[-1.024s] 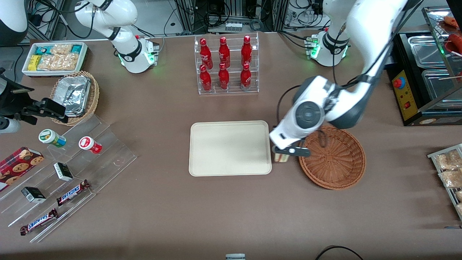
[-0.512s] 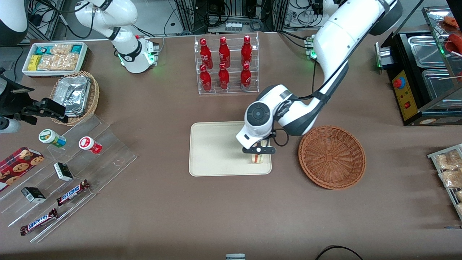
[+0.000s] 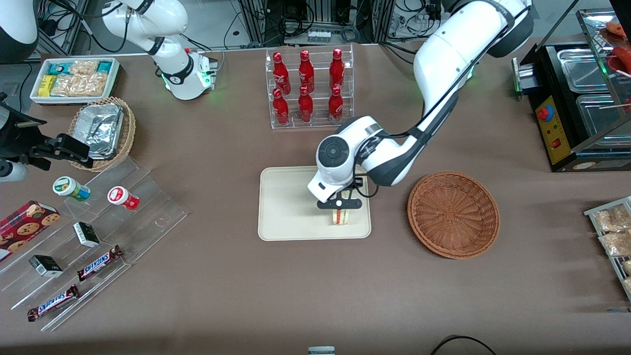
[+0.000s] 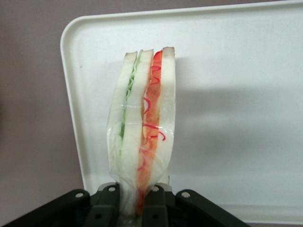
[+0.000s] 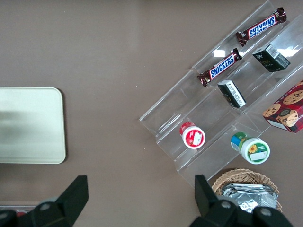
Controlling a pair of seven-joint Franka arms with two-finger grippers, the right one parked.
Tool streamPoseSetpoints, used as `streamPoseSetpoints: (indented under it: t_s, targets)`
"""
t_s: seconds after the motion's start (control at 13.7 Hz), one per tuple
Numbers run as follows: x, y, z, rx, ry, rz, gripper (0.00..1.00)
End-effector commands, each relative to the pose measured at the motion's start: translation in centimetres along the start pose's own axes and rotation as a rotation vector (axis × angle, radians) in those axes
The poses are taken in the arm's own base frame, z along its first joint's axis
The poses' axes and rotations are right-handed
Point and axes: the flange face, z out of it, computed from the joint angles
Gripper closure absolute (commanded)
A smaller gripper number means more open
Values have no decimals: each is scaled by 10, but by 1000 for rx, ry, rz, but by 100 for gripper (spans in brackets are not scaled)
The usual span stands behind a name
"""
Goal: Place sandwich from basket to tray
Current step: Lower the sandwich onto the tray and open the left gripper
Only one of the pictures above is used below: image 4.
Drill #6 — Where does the cream rectangular plastic tray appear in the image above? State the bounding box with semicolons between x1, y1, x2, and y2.
60;2;303;224

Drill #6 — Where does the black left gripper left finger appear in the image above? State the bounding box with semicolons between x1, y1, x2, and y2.
0;183;122;227

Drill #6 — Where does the plastic-wrapped triangle sandwich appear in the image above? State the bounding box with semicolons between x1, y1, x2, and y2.
106;46;177;223

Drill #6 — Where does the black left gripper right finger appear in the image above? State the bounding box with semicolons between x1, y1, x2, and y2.
142;184;251;227

